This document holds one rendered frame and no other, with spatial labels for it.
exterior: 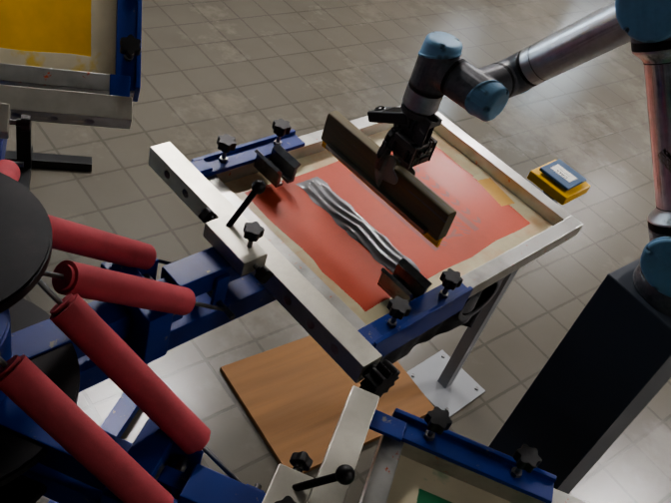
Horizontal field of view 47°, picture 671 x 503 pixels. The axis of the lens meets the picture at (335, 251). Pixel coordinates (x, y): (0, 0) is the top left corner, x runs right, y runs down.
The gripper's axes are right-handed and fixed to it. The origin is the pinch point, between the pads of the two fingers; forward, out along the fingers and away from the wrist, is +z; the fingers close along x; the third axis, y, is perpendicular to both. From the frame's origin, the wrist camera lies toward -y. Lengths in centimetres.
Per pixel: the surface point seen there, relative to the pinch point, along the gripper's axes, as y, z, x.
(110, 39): -54, -10, -36
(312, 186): -15.7, 13.1, -3.8
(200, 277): 3, 5, -50
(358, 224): -0.3, 13.1, -2.6
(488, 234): 17.1, 13.7, 26.1
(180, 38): -220, 108, 110
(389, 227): 3.6, 13.6, 4.2
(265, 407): -15, 107, 4
